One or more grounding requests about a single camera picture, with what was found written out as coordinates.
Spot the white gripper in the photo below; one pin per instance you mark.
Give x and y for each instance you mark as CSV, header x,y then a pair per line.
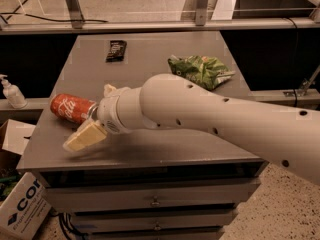
x,y
107,114

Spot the red coke can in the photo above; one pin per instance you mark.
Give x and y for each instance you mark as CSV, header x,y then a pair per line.
x,y
72,108

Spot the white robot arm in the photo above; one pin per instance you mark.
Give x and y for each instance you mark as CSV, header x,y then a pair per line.
x,y
288,137

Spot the black rxbar chocolate bar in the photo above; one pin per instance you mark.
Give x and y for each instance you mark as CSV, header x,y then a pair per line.
x,y
116,51

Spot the white pump bottle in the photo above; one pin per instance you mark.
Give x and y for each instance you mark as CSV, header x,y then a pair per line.
x,y
12,93

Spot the top grey drawer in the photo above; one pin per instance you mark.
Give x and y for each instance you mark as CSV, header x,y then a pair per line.
x,y
152,195

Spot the grey drawer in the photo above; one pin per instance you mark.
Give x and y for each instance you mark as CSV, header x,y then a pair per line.
x,y
204,233
154,221
152,195

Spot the green chip bag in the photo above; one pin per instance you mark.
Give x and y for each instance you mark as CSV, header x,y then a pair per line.
x,y
206,72

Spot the middle grey drawer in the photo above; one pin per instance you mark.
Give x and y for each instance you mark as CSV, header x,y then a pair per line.
x,y
154,221

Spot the white cardboard box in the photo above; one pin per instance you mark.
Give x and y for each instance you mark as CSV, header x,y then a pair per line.
x,y
24,209

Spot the bottom grey drawer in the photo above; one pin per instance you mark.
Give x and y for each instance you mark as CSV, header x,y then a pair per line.
x,y
204,233

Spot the left metal bracket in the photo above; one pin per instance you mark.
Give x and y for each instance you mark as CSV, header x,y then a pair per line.
x,y
76,16

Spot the metal bracket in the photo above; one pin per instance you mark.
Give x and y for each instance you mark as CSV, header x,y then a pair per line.
x,y
201,12
76,16

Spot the grey metal rail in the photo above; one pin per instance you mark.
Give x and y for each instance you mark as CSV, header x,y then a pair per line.
x,y
149,27

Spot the right metal bracket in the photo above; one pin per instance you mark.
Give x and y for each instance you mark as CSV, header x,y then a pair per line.
x,y
201,12

